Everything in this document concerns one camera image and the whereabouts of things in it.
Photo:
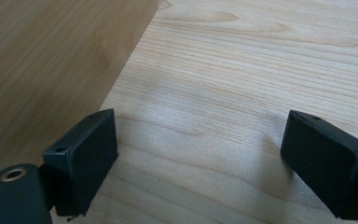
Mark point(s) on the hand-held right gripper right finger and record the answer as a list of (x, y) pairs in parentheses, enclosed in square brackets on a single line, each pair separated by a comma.
[(323, 165)]

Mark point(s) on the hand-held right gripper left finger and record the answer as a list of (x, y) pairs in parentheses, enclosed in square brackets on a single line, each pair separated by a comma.
[(84, 161)]

